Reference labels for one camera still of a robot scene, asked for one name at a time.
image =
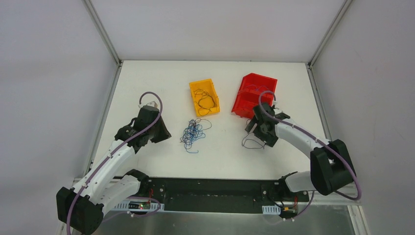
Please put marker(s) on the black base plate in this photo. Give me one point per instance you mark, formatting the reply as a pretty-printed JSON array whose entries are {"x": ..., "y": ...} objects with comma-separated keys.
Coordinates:
[{"x": 218, "y": 195}]

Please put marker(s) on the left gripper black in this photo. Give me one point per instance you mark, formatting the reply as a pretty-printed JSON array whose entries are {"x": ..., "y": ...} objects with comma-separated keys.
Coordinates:
[{"x": 161, "y": 130}]

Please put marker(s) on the aluminium frame rail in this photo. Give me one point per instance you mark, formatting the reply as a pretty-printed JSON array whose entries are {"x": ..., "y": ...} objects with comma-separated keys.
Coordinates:
[{"x": 336, "y": 199}]

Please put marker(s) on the right white slotted cable duct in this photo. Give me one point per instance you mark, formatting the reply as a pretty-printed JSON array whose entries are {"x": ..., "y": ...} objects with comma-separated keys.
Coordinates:
[{"x": 271, "y": 210}]

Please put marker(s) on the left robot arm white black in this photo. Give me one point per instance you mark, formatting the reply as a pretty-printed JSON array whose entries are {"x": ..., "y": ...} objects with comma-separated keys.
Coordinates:
[{"x": 83, "y": 206}]

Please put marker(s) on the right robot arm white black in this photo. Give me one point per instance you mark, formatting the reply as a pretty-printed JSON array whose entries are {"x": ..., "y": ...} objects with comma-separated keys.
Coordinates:
[{"x": 330, "y": 164}]

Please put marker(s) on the red plastic bin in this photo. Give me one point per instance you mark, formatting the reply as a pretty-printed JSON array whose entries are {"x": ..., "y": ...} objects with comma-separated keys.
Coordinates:
[{"x": 252, "y": 85}]

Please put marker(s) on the white slotted cable duct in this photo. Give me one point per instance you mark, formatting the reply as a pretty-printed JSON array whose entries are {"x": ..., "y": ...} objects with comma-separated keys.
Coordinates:
[
  {"x": 271, "y": 210},
  {"x": 138, "y": 206}
]

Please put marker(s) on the left white slotted cable duct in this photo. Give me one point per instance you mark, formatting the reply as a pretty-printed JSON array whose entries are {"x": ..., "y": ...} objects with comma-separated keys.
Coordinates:
[{"x": 138, "y": 206}]

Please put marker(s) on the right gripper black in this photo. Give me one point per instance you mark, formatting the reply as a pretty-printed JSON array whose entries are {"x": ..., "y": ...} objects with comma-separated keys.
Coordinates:
[{"x": 254, "y": 122}]

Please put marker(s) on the yellow plastic bin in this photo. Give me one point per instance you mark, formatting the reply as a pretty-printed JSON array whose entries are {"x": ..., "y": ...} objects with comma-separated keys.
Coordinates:
[{"x": 204, "y": 98}]

